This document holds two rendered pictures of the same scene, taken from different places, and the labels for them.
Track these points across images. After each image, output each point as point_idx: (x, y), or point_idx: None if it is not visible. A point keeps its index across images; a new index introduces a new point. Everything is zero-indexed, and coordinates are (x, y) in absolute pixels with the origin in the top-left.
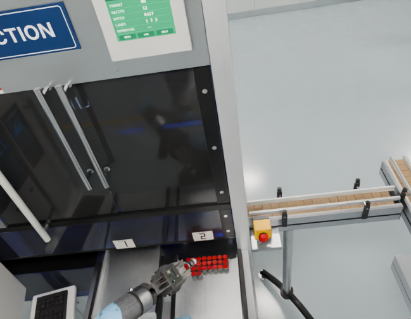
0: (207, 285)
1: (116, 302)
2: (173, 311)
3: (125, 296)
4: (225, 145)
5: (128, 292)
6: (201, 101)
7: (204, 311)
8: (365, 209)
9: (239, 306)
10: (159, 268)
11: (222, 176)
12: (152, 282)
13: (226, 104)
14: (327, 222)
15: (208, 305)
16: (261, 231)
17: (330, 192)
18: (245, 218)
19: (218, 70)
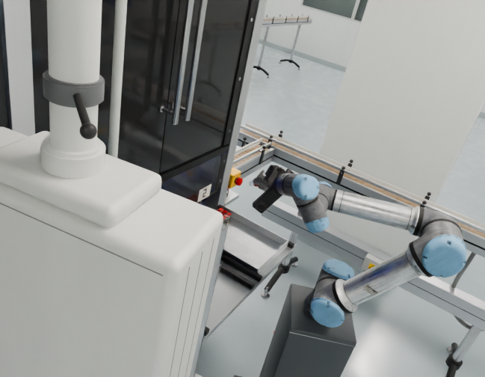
0: (226, 235)
1: (297, 175)
2: (230, 259)
3: (292, 174)
4: (245, 76)
5: (286, 176)
6: (246, 29)
7: (246, 249)
8: (263, 152)
9: (261, 234)
10: (258, 179)
11: (234, 112)
12: (270, 184)
13: (256, 34)
14: (244, 173)
15: (243, 244)
16: (236, 176)
17: (236, 149)
18: (232, 162)
19: (261, 2)
